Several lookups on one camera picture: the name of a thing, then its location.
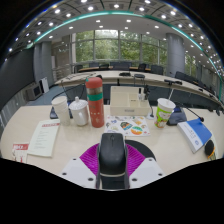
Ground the red and beige magazine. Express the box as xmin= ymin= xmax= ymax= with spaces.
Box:
xmin=11 ymin=143 xmax=30 ymax=164

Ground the long curved conference desk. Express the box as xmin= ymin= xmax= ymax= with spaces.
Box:
xmin=54 ymin=68 xmax=224 ymax=108

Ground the blue and white book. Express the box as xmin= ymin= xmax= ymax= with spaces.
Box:
xmin=176 ymin=118 xmax=213 ymax=154

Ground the black and grey computer mouse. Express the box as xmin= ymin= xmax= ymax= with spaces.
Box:
xmin=95 ymin=132 xmax=130 ymax=190

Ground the black gooseneck conference microphone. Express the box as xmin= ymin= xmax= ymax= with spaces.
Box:
xmin=166 ymin=105 xmax=205 ymax=127
xmin=49 ymin=83 xmax=87 ymax=120

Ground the green printed paper cup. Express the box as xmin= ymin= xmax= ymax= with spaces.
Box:
xmin=153 ymin=97 xmax=177 ymax=129

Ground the red bottle with green band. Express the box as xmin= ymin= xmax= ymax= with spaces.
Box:
xmin=85 ymin=77 xmax=106 ymax=129

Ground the white lidded mug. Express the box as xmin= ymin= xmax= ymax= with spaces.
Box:
xmin=68 ymin=96 xmax=90 ymax=128

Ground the white booklet with red title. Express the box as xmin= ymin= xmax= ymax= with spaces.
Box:
xmin=27 ymin=119 xmax=62 ymax=158

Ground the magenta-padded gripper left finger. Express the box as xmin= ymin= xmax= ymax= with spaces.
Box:
xmin=58 ymin=143 xmax=101 ymax=190

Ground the group of dark office chairs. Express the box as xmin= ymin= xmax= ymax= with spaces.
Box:
xmin=74 ymin=61 xmax=221 ymax=111

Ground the black handheld microphone yellow band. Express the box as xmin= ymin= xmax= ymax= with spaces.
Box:
xmin=204 ymin=139 xmax=218 ymax=162

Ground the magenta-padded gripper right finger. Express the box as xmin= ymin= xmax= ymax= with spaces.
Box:
xmin=125 ymin=143 xmax=166 ymax=190

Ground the colourful sticker sheet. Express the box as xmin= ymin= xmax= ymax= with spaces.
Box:
xmin=104 ymin=115 xmax=152 ymax=138

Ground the white standing board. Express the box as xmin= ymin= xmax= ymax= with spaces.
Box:
xmin=39 ymin=77 xmax=50 ymax=94

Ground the grey box-shaped floor unit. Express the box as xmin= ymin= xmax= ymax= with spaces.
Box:
xmin=25 ymin=83 xmax=44 ymax=102

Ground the white paper cup stack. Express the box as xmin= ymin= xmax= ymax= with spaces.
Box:
xmin=51 ymin=95 xmax=72 ymax=127

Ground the group of round ceiling lights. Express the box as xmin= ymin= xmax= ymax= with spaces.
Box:
xmin=8 ymin=0 xmax=224 ymax=81

